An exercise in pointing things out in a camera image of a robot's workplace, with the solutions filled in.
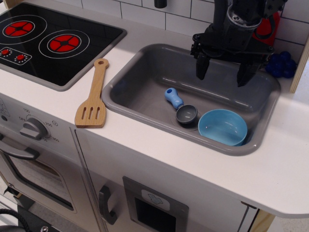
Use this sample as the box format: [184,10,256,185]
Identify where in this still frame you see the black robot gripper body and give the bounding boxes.
[190,4,275,62]

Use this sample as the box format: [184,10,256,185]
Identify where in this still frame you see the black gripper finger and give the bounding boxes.
[237,61,259,87]
[196,53,210,80]

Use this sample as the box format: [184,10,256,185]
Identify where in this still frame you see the blue handled grey spoon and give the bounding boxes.
[164,87,198,124]

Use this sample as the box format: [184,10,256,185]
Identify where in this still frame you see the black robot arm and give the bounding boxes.
[190,0,286,87]

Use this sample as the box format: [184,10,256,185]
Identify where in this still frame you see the grey plastic sink basin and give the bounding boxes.
[102,44,281,156]

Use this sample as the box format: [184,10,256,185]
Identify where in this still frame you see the light blue plastic bowl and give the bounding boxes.
[198,109,248,146]

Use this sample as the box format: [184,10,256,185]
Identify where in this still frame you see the red toy bottle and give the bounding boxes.
[253,12,280,46]

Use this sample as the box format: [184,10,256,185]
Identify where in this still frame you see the blue toy grapes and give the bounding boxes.
[265,51,296,79]

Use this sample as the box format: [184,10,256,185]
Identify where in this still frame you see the black faucet base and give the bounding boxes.
[154,0,167,9]

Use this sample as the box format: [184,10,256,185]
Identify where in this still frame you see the wooden slotted spatula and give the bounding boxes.
[74,58,109,128]

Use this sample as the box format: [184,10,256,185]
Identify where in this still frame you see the black toy stove top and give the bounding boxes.
[0,3,126,91]

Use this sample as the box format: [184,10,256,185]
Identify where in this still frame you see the grey dishwasher panel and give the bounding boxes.
[123,176,189,232]

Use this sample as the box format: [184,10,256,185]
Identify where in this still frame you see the grey oven knob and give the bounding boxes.
[19,118,48,141]

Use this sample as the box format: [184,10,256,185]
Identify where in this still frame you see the toy oven door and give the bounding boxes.
[0,135,80,215]

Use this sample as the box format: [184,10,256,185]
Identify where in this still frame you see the wooden side post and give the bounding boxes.
[289,37,309,93]

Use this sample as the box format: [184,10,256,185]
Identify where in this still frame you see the grey cabinet door handle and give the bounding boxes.
[98,186,117,225]

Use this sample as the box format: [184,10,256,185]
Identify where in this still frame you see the grey oven door handle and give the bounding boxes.
[0,138,40,160]

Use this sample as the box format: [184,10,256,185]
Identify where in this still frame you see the black cable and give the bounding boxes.
[0,209,32,232]

